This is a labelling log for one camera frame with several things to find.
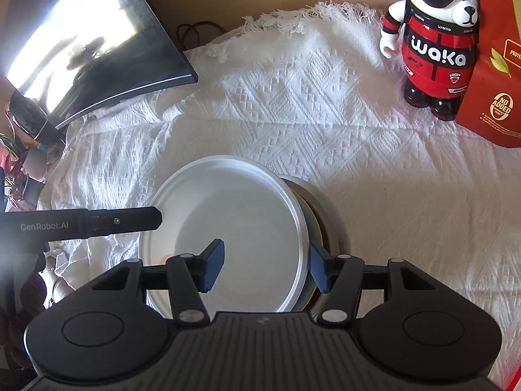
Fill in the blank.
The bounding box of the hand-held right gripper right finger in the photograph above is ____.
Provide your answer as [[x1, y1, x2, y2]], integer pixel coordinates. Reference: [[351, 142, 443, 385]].
[[308, 243, 439, 327]]

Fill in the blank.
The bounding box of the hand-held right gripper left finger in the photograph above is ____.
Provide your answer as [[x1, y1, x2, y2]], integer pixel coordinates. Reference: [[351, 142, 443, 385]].
[[92, 239, 226, 327]]

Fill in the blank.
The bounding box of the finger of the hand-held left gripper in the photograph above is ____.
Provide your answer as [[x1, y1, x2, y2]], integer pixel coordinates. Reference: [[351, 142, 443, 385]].
[[83, 206, 163, 239]]

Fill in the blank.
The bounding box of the white bowl with yellow rim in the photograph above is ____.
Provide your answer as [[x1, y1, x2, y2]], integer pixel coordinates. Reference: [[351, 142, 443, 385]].
[[293, 189, 326, 312]]

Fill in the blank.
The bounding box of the stack of plates beneath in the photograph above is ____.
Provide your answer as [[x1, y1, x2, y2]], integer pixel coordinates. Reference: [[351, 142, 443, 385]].
[[280, 175, 349, 315]]

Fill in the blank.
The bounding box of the blue enamel bowl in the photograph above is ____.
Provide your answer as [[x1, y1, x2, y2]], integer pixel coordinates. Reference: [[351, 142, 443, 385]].
[[290, 187, 317, 308]]

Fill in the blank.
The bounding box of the white round plate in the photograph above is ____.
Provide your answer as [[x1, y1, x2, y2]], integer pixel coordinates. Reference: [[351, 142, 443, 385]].
[[138, 155, 309, 315]]

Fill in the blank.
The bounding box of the white woven tablecloth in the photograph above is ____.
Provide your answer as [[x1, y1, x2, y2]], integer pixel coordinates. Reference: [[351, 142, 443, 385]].
[[38, 1, 521, 391]]

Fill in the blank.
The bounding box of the red and black bear figure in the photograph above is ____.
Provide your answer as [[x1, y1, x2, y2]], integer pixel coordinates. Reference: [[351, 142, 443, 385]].
[[379, 0, 482, 122]]

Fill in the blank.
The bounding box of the red printed box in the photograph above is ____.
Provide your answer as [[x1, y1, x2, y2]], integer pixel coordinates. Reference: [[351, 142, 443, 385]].
[[454, 0, 521, 149]]

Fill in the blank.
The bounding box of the black cable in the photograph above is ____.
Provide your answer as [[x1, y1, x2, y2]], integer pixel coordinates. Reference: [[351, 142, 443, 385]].
[[176, 22, 229, 51]]

